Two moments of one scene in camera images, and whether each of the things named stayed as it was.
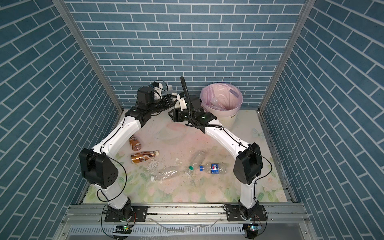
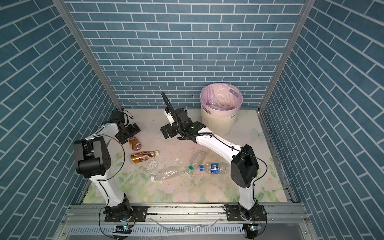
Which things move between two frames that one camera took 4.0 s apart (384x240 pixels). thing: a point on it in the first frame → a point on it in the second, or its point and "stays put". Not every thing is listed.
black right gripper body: [184, 117] → [173, 130]
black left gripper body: [164, 105] → [128, 131]
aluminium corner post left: [87, 50] stays put
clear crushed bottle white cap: [167, 172] stays put
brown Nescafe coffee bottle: [135, 144] stays put
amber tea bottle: [141, 156] stays put
